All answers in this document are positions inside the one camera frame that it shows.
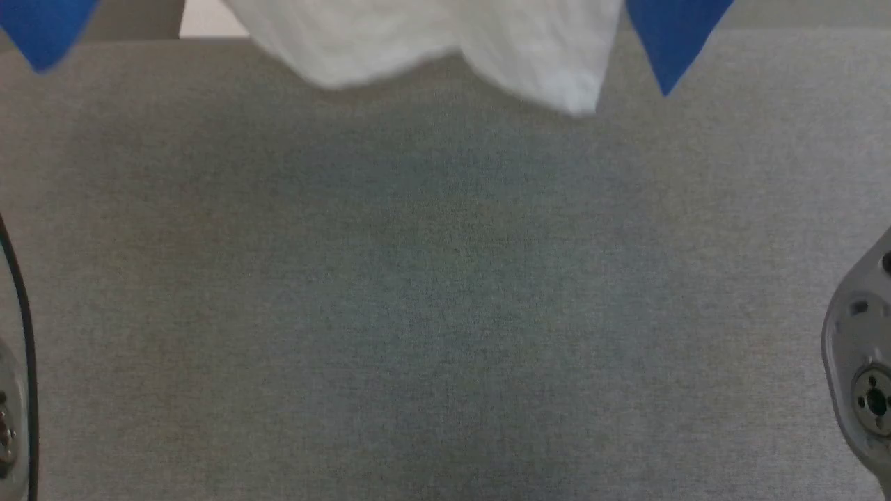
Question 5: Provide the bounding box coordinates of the white and blue shirt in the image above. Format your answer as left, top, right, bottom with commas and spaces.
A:
0, 0, 736, 116

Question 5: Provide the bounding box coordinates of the thin black cable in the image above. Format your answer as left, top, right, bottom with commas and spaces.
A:
0, 214, 40, 501

